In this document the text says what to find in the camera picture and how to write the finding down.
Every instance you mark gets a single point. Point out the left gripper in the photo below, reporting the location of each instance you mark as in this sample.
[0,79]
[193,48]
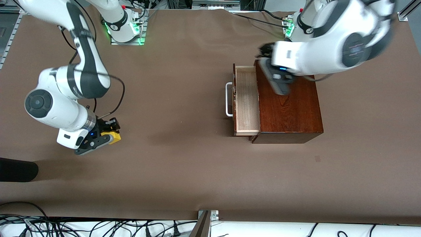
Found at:
[265,50]

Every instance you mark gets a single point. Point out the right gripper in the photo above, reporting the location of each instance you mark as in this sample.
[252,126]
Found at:
[102,126]

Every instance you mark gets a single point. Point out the yellow block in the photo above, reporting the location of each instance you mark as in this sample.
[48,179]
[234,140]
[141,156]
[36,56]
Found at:
[116,136]

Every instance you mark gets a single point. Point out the wooden drawer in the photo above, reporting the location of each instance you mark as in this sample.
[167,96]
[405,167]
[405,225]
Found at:
[246,102]

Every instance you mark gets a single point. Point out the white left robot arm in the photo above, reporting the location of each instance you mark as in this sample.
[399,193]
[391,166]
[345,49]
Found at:
[329,49]

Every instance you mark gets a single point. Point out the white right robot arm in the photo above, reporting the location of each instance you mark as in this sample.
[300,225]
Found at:
[59,108]

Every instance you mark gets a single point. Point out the dark brown wooden cabinet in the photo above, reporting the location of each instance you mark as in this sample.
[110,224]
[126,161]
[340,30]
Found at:
[289,105]

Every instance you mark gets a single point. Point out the brown paper table cover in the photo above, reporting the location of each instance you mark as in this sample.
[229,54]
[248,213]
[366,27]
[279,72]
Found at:
[164,164]

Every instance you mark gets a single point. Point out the grey metal device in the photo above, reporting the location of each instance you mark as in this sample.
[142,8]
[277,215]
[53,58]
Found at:
[215,4]

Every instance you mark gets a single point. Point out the black rounded object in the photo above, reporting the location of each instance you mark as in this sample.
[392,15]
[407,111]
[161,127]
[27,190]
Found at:
[16,169]

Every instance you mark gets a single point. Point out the white panel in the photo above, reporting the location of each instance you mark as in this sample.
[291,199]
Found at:
[279,230]

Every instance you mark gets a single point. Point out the perforated aluminium rail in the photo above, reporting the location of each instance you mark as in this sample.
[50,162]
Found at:
[11,39]

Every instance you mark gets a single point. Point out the silver bracket with dark post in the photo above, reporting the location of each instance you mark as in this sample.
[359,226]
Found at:
[205,223]

